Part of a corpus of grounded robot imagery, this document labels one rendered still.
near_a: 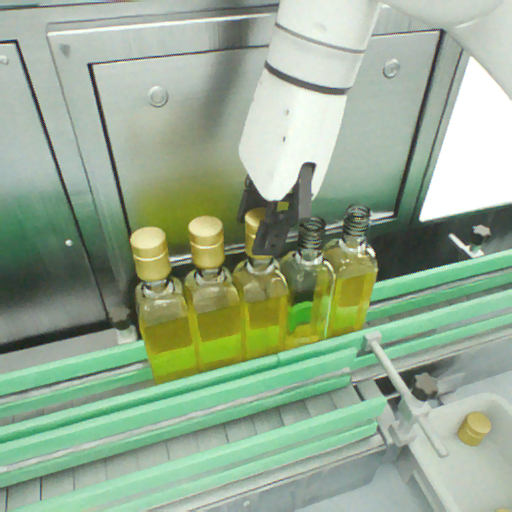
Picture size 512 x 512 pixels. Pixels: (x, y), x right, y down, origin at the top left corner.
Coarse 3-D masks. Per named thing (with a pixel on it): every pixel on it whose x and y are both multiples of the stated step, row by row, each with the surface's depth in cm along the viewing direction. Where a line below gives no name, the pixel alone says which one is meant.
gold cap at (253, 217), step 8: (256, 208) 46; (264, 208) 46; (248, 216) 45; (256, 216) 45; (264, 216) 45; (248, 224) 44; (256, 224) 44; (248, 232) 45; (256, 232) 44; (248, 240) 45; (248, 248) 46; (256, 256) 46; (264, 256) 46; (272, 256) 47
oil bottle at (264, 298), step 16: (240, 272) 49; (272, 272) 49; (240, 288) 49; (256, 288) 48; (272, 288) 49; (288, 288) 50; (256, 304) 49; (272, 304) 50; (256, 320) 51; (272, 320) 52; (256, 336) 53; (272, 336) 54; (256, 352) 55; (272, 352) 56
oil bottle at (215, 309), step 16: (192, 272) 49; (224, 272) 49; (192, 288) 47; (208, 288) 47; (224, 288) 47; (192, 304) 47; (208, 304) 47; (224, 304) 48; (240, 304) 49; (192, 320) 49; (208, 320) 49; (224, 320) 50; (240, 320) 51; (208, 336) 51; (224, 336) 51; (240, 336) 53; (208, 352) 52; (224, 352) 53; (240, 352) 55; (208, 368) 55
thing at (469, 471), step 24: (456, 408) 64; (480, 408) 66; (504, 408) 64; (456, 432) 68; (504, 432) 64; (432, 456) 66; (456, 456) 66; (480, 456) 65; (504, 456) 65; (432, 480) 56; (456, 480) 63; (480, 480) 63; (504, 480) 63; (456, 504) 61; (480, 504) 61; (504, 504) 61
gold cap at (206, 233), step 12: (192, 228) 43; (204, 228) 43; (216, 228) 43; (192, 240) 43; (204, 240) 43; (216, 240) 43; (192, 252) 45; (204, 252) 44; (216, 252) 44; (204, 264) 45; (216, 264) 45
